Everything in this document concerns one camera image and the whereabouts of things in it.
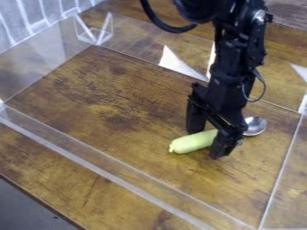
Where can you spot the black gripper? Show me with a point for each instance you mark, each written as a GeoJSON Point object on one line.
{"type": "Point", "coordinates": [216, 103]}

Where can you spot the green handled metal spoon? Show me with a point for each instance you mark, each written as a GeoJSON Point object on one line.
{"type": "Point", "coordinates": [190, 143]}

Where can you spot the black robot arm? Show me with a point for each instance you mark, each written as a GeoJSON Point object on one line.
{"type": "Point", "coordinates": [239, 21]}

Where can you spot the clear acrylic enclosure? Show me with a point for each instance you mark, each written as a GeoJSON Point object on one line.
{"type": "Point", "coordinates": [92, 103]}

